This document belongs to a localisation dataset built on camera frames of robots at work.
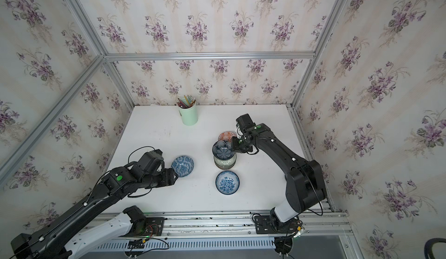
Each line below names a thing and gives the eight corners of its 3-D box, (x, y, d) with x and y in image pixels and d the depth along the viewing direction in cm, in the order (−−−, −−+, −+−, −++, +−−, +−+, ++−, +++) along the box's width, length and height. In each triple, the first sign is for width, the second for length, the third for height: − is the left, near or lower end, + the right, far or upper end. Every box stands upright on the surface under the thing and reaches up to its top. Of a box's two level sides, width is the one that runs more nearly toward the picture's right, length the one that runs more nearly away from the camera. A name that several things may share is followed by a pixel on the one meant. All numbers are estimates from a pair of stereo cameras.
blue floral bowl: (215, 196, 83) (215, 193, 79) (216, 173, 90) (216, 170, 87) (239, 196, 83) (240, 193, 79) (238, 173, 90) (238, 170, 87)
